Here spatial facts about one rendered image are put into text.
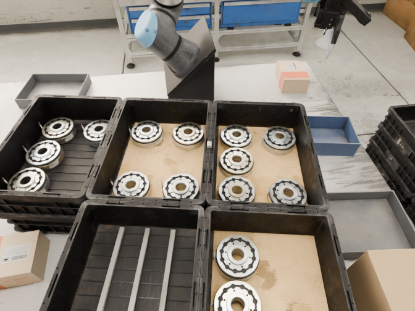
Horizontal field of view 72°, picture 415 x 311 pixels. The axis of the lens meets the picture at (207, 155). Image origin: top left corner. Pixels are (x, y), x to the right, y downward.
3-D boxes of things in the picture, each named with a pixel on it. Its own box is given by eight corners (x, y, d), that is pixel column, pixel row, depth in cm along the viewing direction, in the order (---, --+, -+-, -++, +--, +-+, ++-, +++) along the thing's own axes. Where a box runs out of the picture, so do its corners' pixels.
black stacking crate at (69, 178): (51, 120, 106) (37, 95, 97) (130, 123, 104) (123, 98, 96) (-7, 215, 80) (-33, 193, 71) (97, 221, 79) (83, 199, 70)
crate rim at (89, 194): (125, 102, 97) (123, 96, 95) (212, 105, 96) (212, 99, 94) (86, 203, 71) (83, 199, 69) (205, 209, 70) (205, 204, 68)
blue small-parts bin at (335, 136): (343, 129, 118) (349, 116, 113) (353, 156, 108) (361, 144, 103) (294, 128, 118) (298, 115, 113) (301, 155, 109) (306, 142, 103)
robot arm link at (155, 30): (155, 63, 112) (126, 42, 104) (165, 37, 117) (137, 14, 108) (174, 53, 104) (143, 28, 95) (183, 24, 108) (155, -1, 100)
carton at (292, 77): (274, 73, 144) (277, 60, 138) (297, 73, 144) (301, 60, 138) (281, 93, 133) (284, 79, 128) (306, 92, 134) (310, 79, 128)
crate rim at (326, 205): (212, 105, 96) (212, 99, 94) (302, 108, 95) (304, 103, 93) (205, 209, 70) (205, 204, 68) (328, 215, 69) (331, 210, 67)
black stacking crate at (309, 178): (212, 126, 103) (213, 101, 95) (294, 129, 102) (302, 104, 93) (206, 226, 78) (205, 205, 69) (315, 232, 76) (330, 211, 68)
